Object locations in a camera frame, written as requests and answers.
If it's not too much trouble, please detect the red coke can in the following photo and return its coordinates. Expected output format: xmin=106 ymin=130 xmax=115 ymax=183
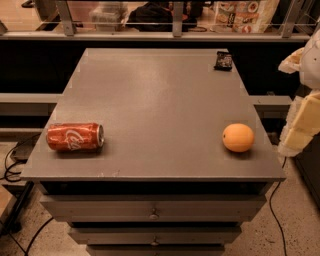
xmin=46 ymin=123 xmax=104 ymax=152

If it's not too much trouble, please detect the black cable right floor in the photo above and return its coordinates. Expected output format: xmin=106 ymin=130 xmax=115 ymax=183
xmin=268 ymin=156 xmax=288 ymax=256

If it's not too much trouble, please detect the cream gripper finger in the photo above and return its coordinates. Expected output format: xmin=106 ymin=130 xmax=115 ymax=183
xmin=278 ymin=48 xmax=304 ymax=74
xmin=278 ymin=92 xmax=320 ymax=157

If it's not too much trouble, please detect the black bag behind rail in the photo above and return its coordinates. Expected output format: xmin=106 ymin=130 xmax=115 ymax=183
xmin=126 ymin=1 xmax=203 ymax=32

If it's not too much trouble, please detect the clear plastic container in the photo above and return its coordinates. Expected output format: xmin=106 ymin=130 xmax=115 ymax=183
xmin=89 ymin=1 xmax=128 ymax=32

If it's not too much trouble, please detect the top drawer knob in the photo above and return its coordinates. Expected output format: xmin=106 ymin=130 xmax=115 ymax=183
xmin=149 ymin=209 xmax=159 ymax=220

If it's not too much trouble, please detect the orange fruit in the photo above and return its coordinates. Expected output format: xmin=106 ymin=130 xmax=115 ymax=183
xmin=222 ymin=123 xmax=255 ymax=153

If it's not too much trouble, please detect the drawer knob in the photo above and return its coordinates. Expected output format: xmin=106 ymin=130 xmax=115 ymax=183
xmin=150 ymin=236 xmax=159 ymax=246
xmin=149 ymin=209 xmax=159 ymax=220

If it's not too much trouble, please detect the metal railing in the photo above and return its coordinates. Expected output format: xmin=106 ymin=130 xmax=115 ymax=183
xmin=0 ymin=0 xmax=320 ymax=42

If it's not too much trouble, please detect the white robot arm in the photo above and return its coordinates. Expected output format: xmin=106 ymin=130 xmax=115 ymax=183
xmin=278 ymin=30 xmax=320 ymax=157

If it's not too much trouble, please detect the black cables left floor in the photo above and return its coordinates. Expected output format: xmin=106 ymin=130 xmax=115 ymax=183
xmin=0 ymin=133 xmax=54 ymax=256

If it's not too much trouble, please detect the printed snack bag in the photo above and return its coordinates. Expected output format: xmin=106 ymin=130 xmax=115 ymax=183
xmin=211 ymin=0 xmax=280 ymax=33

